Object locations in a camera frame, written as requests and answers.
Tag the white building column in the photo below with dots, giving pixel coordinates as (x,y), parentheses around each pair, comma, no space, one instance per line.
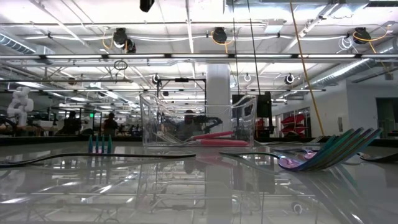
(217,81)

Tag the clear plastic bin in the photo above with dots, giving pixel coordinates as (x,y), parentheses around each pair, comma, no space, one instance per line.
(155,124)

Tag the person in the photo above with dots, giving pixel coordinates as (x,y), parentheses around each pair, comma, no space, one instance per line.
(110,124)
(71,123)
(188,121)

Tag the black equipment rack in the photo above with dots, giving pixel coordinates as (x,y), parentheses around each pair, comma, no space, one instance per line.
(265,109)

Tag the white humanoid figure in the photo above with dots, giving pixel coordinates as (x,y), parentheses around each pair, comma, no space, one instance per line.
(20,105)

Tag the red bin rack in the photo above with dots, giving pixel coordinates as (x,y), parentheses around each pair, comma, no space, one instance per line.
(295,119)

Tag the black camera rig frame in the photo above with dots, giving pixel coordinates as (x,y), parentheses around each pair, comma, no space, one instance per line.
(182,80)

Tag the silver ventilation duct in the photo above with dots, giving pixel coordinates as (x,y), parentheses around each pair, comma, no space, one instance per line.
(357,67)
(18,45)

